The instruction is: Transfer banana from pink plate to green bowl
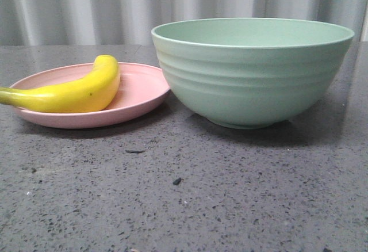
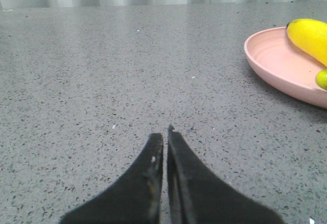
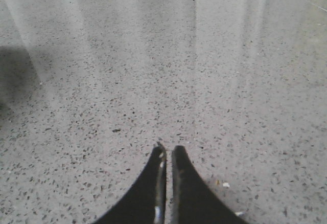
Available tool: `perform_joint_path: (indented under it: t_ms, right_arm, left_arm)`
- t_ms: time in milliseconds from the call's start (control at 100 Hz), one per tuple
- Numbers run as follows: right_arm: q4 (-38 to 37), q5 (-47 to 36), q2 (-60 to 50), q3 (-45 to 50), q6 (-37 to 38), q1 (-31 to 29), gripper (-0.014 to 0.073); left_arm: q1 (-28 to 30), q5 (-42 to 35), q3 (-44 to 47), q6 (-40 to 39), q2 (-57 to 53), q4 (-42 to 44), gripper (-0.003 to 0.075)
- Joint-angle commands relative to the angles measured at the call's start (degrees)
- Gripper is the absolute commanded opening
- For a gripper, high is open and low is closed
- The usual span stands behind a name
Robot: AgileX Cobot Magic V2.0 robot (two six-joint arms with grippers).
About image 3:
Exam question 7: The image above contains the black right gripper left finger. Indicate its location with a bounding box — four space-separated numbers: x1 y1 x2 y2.
95 143 167 224

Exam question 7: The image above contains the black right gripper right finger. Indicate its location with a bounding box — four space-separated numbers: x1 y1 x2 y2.
172 145 246 224

